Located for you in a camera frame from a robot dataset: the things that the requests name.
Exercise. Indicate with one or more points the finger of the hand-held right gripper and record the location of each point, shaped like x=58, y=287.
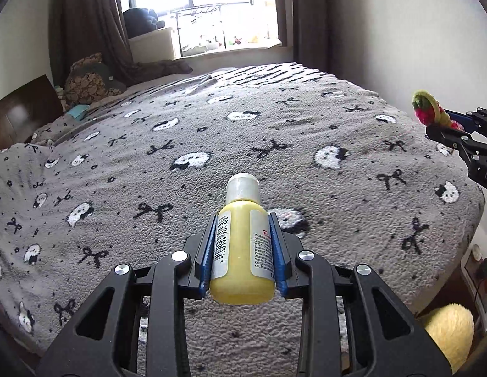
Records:
x=459, y=117
x=449, y=135

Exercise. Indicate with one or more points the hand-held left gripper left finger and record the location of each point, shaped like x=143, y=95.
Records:
x=206, y=261

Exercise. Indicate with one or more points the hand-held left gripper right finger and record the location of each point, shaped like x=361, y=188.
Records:
x=278, y=261

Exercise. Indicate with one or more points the yellow bottle with white cap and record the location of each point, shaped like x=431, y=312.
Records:
x=240, y=251

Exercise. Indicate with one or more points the grey printed blanket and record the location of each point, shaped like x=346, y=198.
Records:
x=227, y=157

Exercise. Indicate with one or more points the white power strip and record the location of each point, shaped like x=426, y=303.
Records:
x=481, y=271

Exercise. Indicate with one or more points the brown curtain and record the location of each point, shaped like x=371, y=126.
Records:
x=90, y=19
x=310, y=15

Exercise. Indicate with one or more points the yellow fluffy rug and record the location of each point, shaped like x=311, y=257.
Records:
x=449, y=332

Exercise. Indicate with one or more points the teal small object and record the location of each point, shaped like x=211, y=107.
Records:
x=79, y=112

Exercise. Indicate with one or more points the dark brown cloth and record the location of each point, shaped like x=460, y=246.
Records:
x=164, y=66

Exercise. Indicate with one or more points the brown patterned pillow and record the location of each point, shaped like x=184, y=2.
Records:
x=90, y=82

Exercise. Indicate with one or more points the white storage box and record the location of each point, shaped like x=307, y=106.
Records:
x=153, y=45

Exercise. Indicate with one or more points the small windowsill trinkets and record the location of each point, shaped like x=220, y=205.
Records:
x=243, y=40

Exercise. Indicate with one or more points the dark wooden headboard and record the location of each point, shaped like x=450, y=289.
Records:
x=19, y=110

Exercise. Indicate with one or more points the dark blue folded cloth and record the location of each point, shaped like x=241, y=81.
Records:
x=143, y=21

